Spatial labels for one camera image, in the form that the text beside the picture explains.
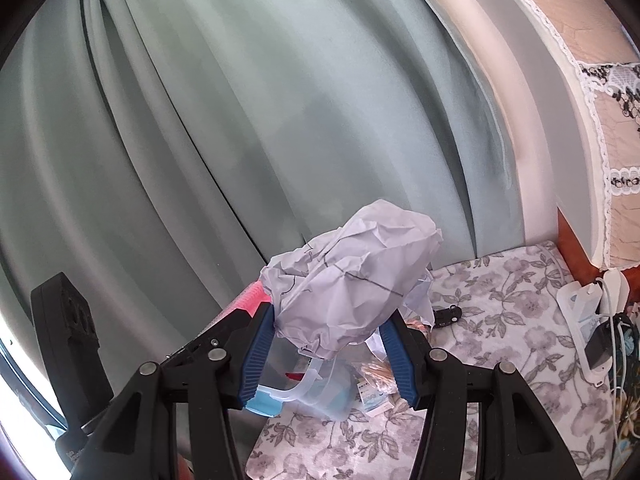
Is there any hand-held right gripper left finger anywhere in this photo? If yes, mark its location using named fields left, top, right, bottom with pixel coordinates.
left=75, top=302, right=277, bottom=480

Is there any brown wooden cabinet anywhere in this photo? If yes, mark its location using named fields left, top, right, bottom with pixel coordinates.
left=556, top=207, right=608, bottom=286

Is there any pale green curtain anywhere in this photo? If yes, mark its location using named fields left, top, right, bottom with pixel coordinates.
left=0, top=0, right=521, bottom=431

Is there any beige quilted lace cover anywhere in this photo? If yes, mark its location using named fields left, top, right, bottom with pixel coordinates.
left=460, top=0, right=640, bottom=268

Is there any bag of cotton swabs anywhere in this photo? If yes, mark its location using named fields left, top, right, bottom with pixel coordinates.
left=357, top=360, right=401, bottom=396

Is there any small black toy car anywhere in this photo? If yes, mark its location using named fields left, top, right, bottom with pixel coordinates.
left=432, top=304, right=462, bottom=331

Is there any white power strip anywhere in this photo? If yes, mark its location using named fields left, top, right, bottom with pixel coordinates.
left=556, top=270, right=630, bottom=386

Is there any grey floral blanket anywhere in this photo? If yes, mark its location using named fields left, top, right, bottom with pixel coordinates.
left=247, top=240, right=626, bottom=480

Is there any white paper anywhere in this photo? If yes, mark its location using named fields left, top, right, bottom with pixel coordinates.
left=259, top=199, right=444, bottom=362

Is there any black charger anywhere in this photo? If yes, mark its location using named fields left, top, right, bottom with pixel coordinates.
left=585, top=312, right=626, bottom=368

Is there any pink hair roller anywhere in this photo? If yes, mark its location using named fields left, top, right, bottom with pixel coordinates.
left=200, top=282, right=273, bottom=341

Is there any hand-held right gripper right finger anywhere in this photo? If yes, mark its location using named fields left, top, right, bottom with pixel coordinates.
left=377, top=310, right=583, bottom=480

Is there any clear plastic storage box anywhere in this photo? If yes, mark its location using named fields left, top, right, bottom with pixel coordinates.
left=242, top=330, right=361, bottom=422

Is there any small white blue box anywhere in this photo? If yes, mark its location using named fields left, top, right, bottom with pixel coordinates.
left=359, top=382, right=393, bottom=415

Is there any dark patterned cloth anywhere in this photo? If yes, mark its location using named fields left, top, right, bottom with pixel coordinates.
left=612, top=305, right=640, bottom=461

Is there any white plug adapter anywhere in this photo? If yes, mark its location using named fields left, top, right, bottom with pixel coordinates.
left=597, top=270, right=630, bottom=316

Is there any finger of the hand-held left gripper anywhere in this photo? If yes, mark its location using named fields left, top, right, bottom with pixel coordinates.
left=162, top=307, right=256, bottom=361

